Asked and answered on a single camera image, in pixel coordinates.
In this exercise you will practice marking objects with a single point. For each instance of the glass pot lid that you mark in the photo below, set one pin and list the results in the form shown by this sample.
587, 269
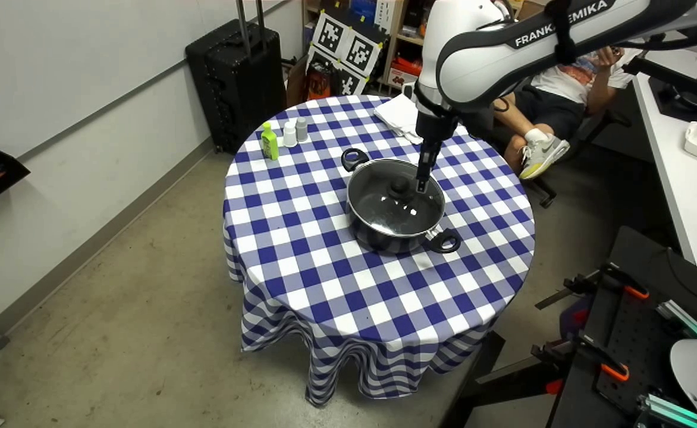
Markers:
392, 203

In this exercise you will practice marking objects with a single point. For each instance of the black suitcase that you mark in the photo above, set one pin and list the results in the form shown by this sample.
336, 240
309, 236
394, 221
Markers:
236, 80

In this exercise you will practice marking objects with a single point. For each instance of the grey shaker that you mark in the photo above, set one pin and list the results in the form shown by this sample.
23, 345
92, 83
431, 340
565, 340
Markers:
300, 128

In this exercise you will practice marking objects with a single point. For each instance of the black orange bar clamp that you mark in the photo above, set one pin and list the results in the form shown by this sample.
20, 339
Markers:
593, 357
610, 283

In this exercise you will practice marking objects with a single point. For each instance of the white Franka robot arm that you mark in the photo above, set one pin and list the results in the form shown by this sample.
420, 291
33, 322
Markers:
491, 47

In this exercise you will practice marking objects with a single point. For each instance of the white folded napkins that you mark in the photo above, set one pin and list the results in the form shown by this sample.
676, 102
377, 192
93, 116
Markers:
399, 115

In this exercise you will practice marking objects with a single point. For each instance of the white shaker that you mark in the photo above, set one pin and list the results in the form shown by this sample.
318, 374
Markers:
288, 133

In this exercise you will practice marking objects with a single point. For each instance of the white desk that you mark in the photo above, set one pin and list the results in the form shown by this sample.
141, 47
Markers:
694, 206

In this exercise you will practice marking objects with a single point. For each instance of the seated person in white shirt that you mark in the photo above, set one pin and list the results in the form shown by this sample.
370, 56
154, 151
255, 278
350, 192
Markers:
570, 85

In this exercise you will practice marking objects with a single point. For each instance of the black cooking pot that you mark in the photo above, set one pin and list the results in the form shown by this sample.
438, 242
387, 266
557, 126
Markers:
384, 233

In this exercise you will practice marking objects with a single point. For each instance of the green plastic bottle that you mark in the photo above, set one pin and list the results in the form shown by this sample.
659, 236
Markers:
269, 143

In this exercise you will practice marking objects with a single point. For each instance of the black workbench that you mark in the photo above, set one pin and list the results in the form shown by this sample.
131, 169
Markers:
647, 348

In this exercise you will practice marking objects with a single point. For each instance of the black white marker board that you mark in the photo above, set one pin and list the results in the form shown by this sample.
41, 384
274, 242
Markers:
402, 38

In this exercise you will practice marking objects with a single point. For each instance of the white fiducial tag board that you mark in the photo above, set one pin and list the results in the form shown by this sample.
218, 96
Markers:
328, 33
362, 52

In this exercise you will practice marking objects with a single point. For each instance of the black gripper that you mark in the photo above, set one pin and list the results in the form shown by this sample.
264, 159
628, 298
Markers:
434, 133

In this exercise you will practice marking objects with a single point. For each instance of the blue white checkered tablecloth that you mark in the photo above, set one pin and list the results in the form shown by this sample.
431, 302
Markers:
324, 276

